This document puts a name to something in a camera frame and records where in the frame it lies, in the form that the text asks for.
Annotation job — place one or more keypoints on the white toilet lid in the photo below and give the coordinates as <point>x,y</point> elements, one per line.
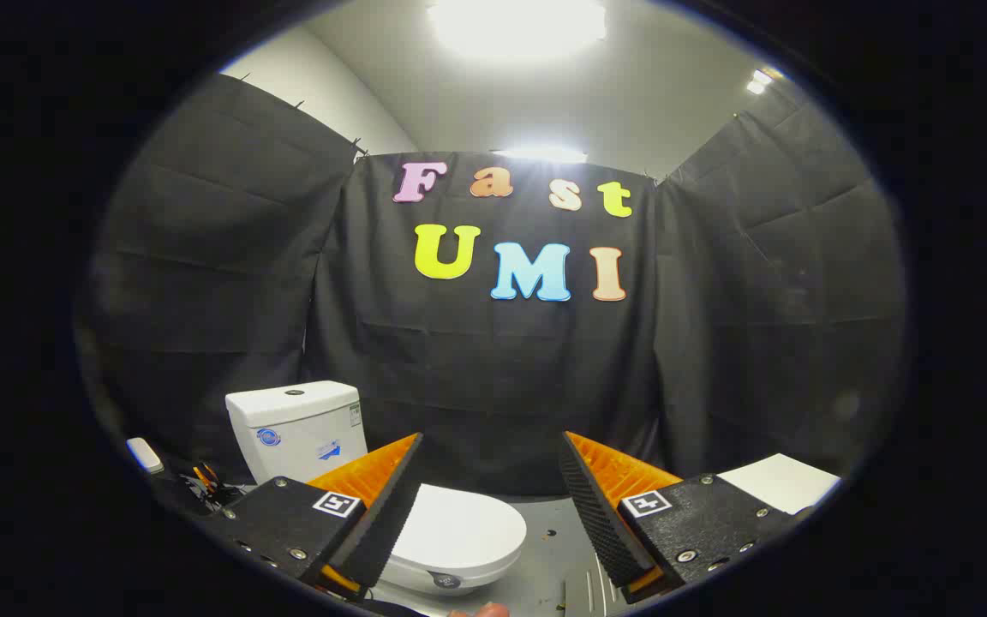
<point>463,527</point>

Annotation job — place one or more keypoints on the small ceiling spot light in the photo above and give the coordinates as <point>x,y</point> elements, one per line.
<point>759,81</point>

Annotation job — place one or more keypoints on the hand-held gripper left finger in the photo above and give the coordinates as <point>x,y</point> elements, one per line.
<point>386,514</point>

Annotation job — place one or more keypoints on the grey cabinet with white top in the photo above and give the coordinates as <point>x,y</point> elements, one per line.
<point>780,480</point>

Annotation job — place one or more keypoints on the white ceramic toilet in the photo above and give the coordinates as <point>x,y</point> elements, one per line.
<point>296,428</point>

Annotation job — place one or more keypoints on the small white device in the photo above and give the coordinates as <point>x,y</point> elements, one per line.
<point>145,454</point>

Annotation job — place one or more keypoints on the large ceiling light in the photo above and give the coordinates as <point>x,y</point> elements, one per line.
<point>515,26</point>

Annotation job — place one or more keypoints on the black backdrop cloth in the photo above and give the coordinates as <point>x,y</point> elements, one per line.
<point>493,386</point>

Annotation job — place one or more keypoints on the long ceiling light strip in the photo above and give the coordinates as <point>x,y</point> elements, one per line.
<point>541,154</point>

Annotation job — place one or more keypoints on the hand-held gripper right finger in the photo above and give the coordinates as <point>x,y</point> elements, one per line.
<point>601,514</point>

